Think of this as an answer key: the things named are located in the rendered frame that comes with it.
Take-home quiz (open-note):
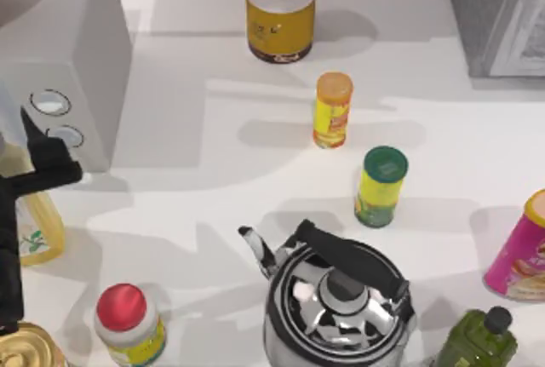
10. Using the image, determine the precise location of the green bottle with black cap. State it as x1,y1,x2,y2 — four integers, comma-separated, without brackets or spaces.
428,305,519,367

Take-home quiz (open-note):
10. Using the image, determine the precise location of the white bottle with red cap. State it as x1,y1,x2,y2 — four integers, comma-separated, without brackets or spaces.
93,283,168,367

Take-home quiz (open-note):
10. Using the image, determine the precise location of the pale microwave oven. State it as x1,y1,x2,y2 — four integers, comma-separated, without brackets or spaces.
0,0,134,175

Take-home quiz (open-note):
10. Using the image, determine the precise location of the shiny steel kettle, black handle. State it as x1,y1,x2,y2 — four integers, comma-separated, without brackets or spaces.
237,218,418,367

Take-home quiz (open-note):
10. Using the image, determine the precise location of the pink can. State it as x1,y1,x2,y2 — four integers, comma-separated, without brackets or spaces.
482,188,545,303

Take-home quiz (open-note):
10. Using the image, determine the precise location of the yellow wrapped paper roll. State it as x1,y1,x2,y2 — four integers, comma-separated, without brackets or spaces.
244,0,318,65

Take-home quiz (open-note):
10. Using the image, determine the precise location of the pale yellow bottle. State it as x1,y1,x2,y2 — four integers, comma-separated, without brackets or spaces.
0,131,66,267

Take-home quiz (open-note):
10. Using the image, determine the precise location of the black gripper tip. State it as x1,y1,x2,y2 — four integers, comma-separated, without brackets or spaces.
0,106,83,335

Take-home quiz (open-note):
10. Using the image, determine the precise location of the yellow can with green lid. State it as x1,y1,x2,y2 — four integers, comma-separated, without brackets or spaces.
353,145,410,229

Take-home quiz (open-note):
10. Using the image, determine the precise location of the gold round tin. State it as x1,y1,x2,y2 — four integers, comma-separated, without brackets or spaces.
0,321,70,367

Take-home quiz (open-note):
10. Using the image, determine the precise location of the pale grey cabinet door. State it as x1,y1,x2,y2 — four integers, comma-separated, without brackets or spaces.
488,0,545,77

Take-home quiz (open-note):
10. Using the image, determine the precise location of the yellow can with orange lid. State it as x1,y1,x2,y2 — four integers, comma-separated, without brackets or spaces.
313,71,354,150

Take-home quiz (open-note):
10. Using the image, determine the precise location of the grey cabinet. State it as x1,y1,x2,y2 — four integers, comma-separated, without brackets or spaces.
440,0,545,80

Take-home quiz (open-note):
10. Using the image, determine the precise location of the round microwave knob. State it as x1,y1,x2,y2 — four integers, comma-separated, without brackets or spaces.
29,89,72,118
45,124,85,149

